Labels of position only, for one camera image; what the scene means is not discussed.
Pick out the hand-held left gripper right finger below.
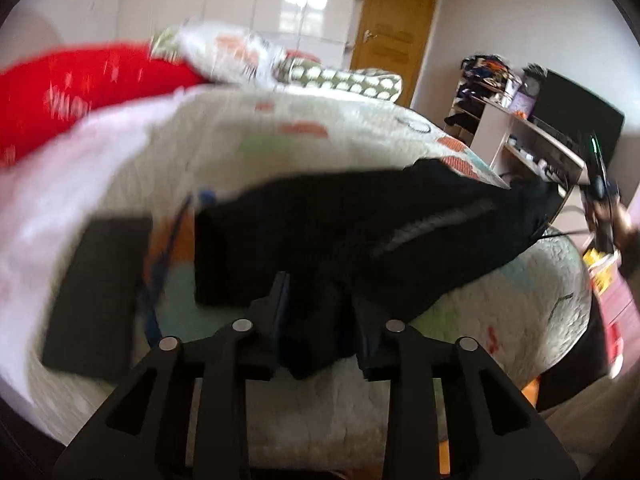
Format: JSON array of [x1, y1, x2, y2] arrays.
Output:
[[350, 296, 581, 480]]

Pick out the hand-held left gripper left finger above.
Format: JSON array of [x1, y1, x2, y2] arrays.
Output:
[[52, 271, 292, 480]]

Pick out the black pants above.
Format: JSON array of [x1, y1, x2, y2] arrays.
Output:
[[194, 157, 563, 380]]

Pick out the yellow packet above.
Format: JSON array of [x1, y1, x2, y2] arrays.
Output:
[[584, 247, 622, 292]]

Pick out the black television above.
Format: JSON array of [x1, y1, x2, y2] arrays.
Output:
[[530, 67, 626, 161]]

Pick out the pink box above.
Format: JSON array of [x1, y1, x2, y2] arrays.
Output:
[[595, 270, 640, 378]]

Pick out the white shelf unit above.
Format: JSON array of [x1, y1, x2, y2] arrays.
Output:
[[442, 92, 588, 198]]

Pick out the heart patterned quilt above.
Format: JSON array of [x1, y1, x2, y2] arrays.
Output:
[[25, 85, 601, 471]]

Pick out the pile of dark clothes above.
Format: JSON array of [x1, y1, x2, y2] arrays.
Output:
[[459, 54, 516, 96]]

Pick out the black flat rectangular object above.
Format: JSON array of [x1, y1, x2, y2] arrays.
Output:
[[41, 216, 153, 380]]

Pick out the green bolster pillow white print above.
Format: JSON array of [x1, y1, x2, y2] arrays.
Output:
[[275, 55, 403, 103]]

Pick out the white bed sheet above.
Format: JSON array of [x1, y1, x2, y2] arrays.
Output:
[[0, 91, 201, 391]]

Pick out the white floral pillow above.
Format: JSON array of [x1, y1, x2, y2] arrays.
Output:
[[150, 21, 291, 92]]

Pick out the wooden door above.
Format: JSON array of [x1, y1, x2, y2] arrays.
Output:
[[350, 0, 441, 108]]

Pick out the glossy white wardrobe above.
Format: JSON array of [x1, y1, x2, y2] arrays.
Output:
[[117, 0, 373, 68]]

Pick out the grey round headboard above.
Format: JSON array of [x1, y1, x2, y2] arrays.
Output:
[[0, 10, 68, 73]]

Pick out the blue strap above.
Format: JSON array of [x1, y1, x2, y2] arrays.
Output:
[[140, 189, 216, 346]]

